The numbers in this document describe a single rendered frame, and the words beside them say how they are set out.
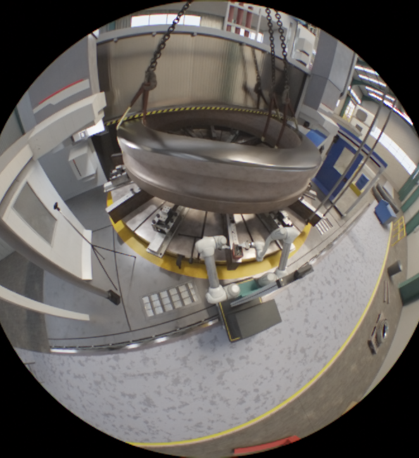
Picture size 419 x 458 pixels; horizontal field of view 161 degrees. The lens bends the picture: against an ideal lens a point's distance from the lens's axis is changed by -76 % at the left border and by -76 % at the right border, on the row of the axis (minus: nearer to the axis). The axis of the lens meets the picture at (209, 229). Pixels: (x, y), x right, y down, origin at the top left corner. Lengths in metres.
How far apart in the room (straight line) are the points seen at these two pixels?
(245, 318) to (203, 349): 1.09
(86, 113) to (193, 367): 4.01
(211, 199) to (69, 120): 2.42
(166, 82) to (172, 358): 5.62
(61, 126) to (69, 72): 0.92
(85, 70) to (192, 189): 2.66
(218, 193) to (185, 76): 3.27
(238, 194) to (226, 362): 2.72
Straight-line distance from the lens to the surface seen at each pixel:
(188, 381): 2.89
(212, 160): 1.77
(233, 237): 2.34
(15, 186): 2.67
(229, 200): 2.18
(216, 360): 2.77
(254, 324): 1.92
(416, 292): 9.71
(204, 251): 1.46
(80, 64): 2.93
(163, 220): 2.39
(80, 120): 2.46
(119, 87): 4.22
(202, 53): 4.56
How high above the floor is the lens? 2.63
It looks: 56 degrees down
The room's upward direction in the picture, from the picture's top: 9 degrees clockwise
